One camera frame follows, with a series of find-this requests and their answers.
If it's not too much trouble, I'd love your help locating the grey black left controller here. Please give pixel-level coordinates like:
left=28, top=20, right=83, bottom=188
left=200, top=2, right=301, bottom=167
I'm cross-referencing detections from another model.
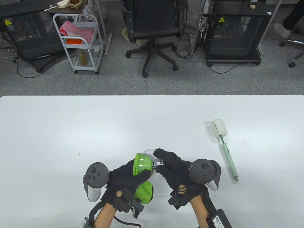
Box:
left=82, top=162, right=110, bottom=202

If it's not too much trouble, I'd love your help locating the grey black controller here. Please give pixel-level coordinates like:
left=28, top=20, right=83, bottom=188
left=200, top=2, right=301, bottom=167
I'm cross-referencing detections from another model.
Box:
left=189, top=158, right=222, bottom=191
left=82, top=162, right=110, bottom=202

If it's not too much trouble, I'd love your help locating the grey chair base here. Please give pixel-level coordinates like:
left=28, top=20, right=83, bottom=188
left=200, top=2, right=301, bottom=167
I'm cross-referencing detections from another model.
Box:
left=279, top=39, right=304, bottom=68

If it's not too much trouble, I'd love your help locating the black cable bundle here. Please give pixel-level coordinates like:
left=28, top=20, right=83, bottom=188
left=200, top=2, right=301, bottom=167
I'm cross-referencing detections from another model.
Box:
left=175, top=9, right=209, bottom=60

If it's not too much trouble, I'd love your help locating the white rolling cart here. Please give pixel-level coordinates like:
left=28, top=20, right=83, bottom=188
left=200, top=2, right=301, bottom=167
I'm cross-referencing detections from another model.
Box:
left=52, top=13, right=105, bottom=75

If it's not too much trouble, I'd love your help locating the green microfibre cloth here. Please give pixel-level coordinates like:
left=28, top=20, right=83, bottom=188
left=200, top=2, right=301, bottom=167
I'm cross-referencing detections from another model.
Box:
left=132, top=152, right=154, bottom=205

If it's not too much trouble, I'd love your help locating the black office chair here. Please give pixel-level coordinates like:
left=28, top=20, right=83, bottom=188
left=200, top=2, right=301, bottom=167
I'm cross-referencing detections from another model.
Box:
left=122, top=0, right=188, bottom=78

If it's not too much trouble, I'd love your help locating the black floor cable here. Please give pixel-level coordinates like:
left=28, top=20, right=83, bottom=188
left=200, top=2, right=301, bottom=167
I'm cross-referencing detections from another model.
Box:
left=209, top=63, right=240, bottom=74
left=0, top=31, right=60, bottom=79

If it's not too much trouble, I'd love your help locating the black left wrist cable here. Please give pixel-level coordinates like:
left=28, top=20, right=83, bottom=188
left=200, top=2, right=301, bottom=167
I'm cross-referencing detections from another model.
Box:
left=114, top=214, right=141, bottom=228

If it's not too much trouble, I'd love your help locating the person's right forearm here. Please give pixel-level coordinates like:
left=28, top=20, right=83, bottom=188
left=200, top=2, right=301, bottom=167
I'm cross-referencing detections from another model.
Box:
left=189, top=194, right=215, bottom=228

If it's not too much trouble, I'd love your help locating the grey black right controller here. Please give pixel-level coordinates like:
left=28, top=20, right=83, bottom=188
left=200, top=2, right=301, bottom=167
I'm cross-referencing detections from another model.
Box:
left=189, top=158, right=222, bottom=191

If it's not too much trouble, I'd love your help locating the aluminium frame post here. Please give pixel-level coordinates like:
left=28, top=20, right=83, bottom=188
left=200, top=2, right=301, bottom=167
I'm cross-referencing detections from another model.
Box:
left=257, top=0, right=283, bottom=56
left=91, top=0, right=113, bottom=56

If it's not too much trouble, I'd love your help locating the person's left hand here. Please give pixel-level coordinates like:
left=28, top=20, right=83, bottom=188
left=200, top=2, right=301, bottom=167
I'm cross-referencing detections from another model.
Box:
left=100, top=160, right=152, bottom=219

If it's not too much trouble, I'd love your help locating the pink cloth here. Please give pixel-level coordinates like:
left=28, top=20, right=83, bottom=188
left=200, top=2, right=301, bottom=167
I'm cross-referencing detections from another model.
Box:
left=59, top=20, right=95, bottom=43

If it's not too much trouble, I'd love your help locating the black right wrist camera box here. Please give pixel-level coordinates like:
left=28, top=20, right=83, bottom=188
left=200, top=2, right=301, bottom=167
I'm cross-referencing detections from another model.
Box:
left=206, top=208, right=232, bottom=228

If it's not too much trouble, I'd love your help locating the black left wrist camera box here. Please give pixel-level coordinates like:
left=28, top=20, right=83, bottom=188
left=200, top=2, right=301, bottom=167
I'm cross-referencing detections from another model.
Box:
left=79, top=216, right=95, bottom=228

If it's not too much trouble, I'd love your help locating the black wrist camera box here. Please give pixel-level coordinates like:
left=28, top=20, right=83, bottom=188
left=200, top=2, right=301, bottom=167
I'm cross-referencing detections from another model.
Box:
left=79, top=216, right=95, bottom=228
left=206, top=208, right=232, bottom=228

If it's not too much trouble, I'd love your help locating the black equipment cabinet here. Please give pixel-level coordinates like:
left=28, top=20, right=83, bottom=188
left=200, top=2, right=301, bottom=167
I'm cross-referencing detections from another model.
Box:
left=0, top=0, right=70, bottom=73
left=204, top=0, right=273, bottom=67

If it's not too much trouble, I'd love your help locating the cream white device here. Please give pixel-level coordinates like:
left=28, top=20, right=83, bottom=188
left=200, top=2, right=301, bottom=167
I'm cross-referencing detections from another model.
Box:
left=44, top=0, right=70, bottom=12

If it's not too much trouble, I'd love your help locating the person's left forearm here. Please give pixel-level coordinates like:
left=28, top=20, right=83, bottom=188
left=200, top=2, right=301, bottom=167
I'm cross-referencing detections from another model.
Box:
left=94, top=190, right=123, bottom=228

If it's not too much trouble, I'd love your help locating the brown side table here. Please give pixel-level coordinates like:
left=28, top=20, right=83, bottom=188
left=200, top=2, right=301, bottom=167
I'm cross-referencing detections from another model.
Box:
left=45, top=0, right=89, bottom=15

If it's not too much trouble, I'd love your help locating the person's right hand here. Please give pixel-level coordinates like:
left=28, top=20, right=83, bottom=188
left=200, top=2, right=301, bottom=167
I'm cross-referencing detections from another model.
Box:
left=154, top=148, right=207, bottom=210

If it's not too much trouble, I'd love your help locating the white sponge cup brush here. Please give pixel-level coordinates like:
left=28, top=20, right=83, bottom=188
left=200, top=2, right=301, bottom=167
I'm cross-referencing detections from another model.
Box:
left=211, top=119, right=239, bottom=183

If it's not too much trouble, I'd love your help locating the yellowish drink bottle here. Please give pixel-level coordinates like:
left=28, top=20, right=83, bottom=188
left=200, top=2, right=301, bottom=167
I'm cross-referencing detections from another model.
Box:
left=78, top=49, right=88, bottom=66

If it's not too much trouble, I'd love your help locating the clear plastic shaker lid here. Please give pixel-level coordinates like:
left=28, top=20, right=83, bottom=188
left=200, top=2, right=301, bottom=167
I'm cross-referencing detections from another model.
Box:
left=137, top=148, right=166, bottom=177

